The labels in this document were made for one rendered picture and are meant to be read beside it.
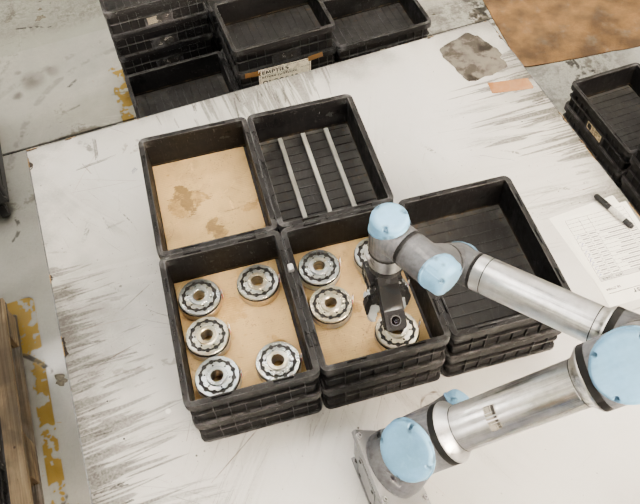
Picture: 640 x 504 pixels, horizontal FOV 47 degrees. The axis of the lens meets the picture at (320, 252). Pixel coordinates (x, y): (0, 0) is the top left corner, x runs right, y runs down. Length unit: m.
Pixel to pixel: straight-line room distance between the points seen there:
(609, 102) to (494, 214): 1.29
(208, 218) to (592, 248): 1.04
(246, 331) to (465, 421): 0.65
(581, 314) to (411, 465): 0.40
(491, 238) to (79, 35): 2.63
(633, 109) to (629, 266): 1.15
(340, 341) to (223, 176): 0.60
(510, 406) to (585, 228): 0.96
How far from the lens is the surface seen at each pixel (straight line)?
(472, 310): 1.82
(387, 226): 1.36
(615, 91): 3.23
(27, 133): 3.59
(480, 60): 2.57
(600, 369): 1.23
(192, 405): 1.61
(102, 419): 1.91
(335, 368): 1.61
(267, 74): 2.89
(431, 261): 1.34
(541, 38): 3.81
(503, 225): 1.97
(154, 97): 3.16
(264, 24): 3.05
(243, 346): 1.76
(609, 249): 2.16
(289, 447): 1.79
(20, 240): 3.21
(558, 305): 1.40
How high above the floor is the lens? 2.39
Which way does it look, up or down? 56 degrees down
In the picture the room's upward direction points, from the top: 4 degrees counter-clockwise
